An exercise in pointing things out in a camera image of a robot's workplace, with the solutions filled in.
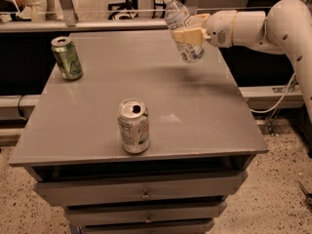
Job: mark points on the top grey drawer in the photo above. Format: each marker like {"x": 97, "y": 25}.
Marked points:
{"x": 140, "y": 188}

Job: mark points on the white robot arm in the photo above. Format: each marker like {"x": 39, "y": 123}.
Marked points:
{"x": 286, "y": 29}

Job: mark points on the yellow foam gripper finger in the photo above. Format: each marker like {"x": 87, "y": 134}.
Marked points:
{"x": 194, "y": 36}
{"x": 200, "y": 20}

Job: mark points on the metal guard rail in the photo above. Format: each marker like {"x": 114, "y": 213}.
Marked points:
{"x": 71, "y": 22}

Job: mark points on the grey drawer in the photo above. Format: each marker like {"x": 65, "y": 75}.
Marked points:
{"x": 140, "y": 188}
{"x": 145, "y": 213}
{"x": 199, "y": 226}

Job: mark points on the clear plastic water bottle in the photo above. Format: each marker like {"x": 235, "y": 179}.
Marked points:
{"x": 177, "y": 17}

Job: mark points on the white green soda can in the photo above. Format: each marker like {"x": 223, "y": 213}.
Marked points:
{"x": 133, "y": 124}

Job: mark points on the black office chair base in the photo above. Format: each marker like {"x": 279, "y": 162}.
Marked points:
{"x": 123, "y": 7}

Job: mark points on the bottom grey drawer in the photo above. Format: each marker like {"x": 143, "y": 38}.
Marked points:
{"x": 199, "y": 226}

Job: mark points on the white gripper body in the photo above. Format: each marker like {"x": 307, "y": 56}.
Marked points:
{"x": 219, "y": 28}

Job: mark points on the middle grey drawer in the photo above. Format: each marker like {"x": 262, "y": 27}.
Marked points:
{"x": 145, "y": 213}

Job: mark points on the grey drawer cabinet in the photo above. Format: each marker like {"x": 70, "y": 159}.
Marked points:
{"x": 198, "y": 119}

